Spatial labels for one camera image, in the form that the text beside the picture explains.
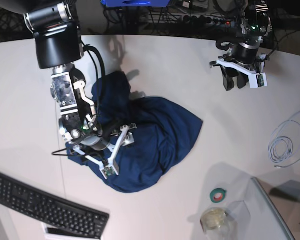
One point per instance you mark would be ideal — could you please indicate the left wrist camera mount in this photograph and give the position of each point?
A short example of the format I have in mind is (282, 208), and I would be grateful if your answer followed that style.
(256, 79)

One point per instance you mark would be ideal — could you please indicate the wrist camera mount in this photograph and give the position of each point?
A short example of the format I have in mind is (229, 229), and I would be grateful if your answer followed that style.
(105, 160)
(256, 79)

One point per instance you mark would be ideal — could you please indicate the black computer keyboard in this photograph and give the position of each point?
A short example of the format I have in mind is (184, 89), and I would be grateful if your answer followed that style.
(63, 215)

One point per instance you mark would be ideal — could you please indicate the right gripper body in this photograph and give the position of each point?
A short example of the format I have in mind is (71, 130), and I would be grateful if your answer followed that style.
(125, 138)

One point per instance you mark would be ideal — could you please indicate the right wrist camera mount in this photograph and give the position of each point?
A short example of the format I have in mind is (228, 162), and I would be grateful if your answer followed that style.
(105, 160)

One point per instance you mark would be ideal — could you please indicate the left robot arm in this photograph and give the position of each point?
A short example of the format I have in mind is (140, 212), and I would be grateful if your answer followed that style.
(253, 24)

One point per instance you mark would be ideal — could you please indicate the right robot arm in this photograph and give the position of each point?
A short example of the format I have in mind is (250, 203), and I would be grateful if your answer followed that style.
(55, 27)

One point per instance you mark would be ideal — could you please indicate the green tape roll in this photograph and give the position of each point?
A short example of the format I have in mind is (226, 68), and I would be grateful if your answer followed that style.
(218, 195)

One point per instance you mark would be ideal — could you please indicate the clear glass jar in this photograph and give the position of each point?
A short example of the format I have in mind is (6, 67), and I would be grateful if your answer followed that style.
(216, 224)

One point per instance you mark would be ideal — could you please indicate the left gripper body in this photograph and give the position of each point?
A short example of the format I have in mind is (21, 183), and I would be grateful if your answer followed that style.
(246, 54)

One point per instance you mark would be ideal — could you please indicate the blue box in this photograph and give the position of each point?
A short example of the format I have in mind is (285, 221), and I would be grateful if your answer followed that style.
(135, 3)

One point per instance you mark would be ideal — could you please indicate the dark blue t-shirt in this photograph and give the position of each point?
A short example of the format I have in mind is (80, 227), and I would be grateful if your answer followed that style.
(165, 134)

